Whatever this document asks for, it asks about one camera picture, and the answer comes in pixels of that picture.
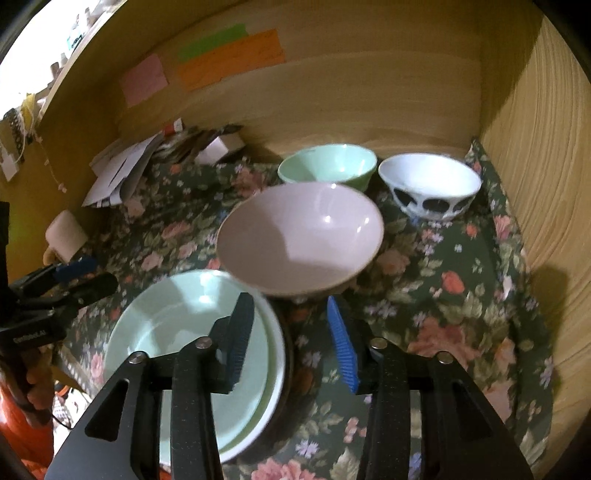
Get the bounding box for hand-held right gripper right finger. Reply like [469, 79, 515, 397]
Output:
[326, 296, 534, 480]

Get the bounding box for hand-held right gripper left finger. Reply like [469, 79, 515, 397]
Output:
[44, 292, 256, 480]

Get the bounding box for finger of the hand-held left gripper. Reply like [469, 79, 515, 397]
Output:
[11, 257, 99, 298]
[25, 272, 119, 319]

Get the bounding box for white plate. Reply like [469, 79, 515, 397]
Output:
[159, 300, 286, 466]

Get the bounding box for mint green plate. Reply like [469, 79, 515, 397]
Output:
[104, 270, 278, 455]

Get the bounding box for pink bowl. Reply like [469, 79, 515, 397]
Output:
[216, 181, 385, 298]

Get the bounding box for mint green bowl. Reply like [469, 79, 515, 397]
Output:
[278, 144, 378, 192]

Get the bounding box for white bowl with dark pattern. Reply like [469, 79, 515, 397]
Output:
[378, 154, 482, 221]

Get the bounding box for person's left hand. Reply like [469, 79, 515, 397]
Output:
[16, 348, 57, 416]

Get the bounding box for beige cylinder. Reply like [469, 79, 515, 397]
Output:
[45, 210, 89, 264]

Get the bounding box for white folded paper sheets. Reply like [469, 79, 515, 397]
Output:
[83, 134, 163, 208]

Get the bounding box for floral tablecloth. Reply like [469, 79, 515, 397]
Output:
[55, 138, 555, 480]

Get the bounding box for person's red garment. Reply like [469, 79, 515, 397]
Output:
[0, 383, 57, 469]

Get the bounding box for brown braided headband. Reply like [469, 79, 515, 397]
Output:
[4, 108, 29, 160]

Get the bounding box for stack of booklets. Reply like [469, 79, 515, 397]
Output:
[161, 127, 222, 162]

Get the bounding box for small white folded card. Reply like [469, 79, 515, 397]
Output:
[196, 134, 245, 164]

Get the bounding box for pink sticky note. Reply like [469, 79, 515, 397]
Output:
[119, 54, 169, 108]

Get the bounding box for orange paper note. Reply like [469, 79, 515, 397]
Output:
[177, 29, 286, 92]

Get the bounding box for green sticky note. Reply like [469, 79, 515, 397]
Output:
[178, 23, 250, 63]

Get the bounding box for white cable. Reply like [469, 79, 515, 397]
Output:
[39, 134, 68, 193]

